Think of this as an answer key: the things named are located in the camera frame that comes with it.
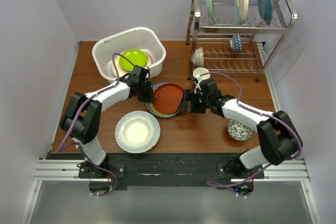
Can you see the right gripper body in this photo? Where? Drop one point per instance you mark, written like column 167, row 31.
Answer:
column 199, row 103

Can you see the red fluted plate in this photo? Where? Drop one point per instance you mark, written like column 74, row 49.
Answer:
column 168, row 98

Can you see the black white floral bowl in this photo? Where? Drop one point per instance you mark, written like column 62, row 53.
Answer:
column 239, row 131

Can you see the white plastic bin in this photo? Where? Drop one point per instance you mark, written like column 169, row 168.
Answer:
column 136, row 38

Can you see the white scalloped plate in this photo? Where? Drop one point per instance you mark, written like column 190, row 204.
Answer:
column 137, row 132

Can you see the blue zigzag cup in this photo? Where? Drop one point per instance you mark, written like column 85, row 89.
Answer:
column 236, row 43

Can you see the lime green plate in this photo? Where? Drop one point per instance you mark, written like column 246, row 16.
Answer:
column 136, row 56

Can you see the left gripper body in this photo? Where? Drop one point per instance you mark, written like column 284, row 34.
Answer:
column 139, row 96

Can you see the patterned bowl in rack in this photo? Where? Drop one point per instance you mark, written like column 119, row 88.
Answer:
column 199, row 57

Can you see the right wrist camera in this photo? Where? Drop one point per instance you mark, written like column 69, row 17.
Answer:
column 197, row 80

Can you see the pink plate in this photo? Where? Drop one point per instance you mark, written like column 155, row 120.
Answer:
column 150, row 59

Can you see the steel dish rack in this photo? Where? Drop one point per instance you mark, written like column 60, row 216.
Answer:
column 260, row 42

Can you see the blue rimmed yellow plate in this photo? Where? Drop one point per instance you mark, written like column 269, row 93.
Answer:
column 153, row 110

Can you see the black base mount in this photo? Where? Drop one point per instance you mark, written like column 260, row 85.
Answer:
column 155, row 169

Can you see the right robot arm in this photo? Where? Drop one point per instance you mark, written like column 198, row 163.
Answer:
column 278, row 138

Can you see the dark green mug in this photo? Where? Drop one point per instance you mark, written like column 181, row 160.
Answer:
column 202, row 72

